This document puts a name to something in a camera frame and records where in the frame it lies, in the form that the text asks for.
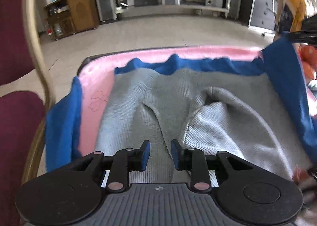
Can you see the orange snack packet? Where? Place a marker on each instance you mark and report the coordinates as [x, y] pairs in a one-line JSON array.
[[309, 67]]

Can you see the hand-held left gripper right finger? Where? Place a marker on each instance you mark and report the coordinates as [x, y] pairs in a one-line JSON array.
[[176, 156]]

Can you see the black table frame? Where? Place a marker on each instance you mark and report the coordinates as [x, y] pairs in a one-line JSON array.
[[85, 61]]

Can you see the orange juice bottle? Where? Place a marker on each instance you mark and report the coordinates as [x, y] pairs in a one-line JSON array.
[[296, 5]]

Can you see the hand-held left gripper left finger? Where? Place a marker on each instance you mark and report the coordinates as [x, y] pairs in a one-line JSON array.
[[145, 156]]

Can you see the large maroon banquet chair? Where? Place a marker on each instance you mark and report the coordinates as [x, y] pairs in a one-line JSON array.
[[14, 30]]

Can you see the blue and grey sweater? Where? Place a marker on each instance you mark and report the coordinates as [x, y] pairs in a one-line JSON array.
[[158, 92]]

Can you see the grey drawer cabinet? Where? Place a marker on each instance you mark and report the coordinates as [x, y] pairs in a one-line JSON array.
[[262, 12]]

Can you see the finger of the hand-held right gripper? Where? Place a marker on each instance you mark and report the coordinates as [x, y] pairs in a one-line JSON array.
[[310, 22], [304, 37]]

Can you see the wooden cabinet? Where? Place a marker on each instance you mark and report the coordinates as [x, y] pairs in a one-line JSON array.
[[81, 10]]

